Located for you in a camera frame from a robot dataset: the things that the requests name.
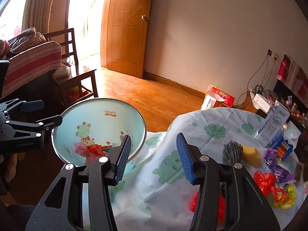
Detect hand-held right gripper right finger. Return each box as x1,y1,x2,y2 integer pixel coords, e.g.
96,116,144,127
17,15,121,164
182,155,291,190
176,132,281,231

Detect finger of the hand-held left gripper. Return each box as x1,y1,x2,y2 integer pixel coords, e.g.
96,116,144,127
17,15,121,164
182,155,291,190
36,115,63,128
20,100,44,113

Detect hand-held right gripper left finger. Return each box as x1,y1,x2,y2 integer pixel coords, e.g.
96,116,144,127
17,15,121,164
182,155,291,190
25,135,132,231

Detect red orange snack wrapper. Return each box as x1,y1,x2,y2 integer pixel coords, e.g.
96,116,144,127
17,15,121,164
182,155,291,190
87,144,113,159

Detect green cartoon-print bin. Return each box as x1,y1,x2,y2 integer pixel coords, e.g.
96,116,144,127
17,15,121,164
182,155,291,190
51,98,147,174

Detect pink white plastic bag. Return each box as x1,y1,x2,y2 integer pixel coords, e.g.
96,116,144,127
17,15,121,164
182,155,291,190
73,142,91,160

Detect yellow sponge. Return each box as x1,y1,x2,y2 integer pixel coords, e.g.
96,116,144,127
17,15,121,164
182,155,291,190
241,144,262,167

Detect red plastic bag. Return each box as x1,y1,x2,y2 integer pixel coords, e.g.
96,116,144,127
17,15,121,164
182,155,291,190
254,171,277,198

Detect purple wrapper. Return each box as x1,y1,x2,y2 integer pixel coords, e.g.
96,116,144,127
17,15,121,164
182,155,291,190
263,148,296,186

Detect yellow wrapper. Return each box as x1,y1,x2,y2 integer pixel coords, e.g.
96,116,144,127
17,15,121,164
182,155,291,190
273,184,296,209

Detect person's left hand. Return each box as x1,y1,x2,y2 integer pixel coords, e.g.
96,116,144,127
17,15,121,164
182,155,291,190
0,154,18,183

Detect white cloud-print tablecloth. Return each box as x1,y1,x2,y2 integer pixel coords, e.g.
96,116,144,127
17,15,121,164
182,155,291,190
106,107,308,231

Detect red striped sofa cover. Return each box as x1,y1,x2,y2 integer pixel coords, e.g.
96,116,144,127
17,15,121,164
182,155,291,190
0,41,62,99

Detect white tissue pack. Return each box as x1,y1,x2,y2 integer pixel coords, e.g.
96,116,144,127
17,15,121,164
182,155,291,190
52,67,71,79

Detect dark wooden chair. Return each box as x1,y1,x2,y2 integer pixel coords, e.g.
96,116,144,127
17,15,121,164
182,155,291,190
44,28,99,109

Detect pink quilted jacket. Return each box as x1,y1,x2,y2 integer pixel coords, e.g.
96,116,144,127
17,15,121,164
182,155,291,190
10,27,47,52

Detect red and white paper bag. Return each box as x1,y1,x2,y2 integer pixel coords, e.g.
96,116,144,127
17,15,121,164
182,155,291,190
208,85,235,108

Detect small brown side cabinet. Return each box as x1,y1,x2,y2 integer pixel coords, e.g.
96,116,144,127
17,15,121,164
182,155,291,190
241,91,259,113

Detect white milk carton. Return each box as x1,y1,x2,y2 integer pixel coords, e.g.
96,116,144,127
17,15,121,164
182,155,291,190
254,100,290,147

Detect white flat box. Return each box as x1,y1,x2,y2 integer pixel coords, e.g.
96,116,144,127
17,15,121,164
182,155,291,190
254,93,275,112

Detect blue gable-top carton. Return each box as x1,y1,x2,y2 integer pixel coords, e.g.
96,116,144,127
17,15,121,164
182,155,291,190
272,120,301,162

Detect beige striped curtain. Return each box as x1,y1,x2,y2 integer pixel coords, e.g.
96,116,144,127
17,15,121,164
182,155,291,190
22,0,73,39

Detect brown wooden door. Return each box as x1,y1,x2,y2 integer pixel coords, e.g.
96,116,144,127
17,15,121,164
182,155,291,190
100,0,154,79

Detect black television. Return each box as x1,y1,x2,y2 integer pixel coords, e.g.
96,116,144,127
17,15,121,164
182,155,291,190
274,79,308,116

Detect red lace cloth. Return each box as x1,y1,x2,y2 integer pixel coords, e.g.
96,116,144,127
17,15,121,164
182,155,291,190
277,53,308,99

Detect black hanging cables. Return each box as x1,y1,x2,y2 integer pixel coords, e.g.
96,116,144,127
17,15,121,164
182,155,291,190
237,53,276,109

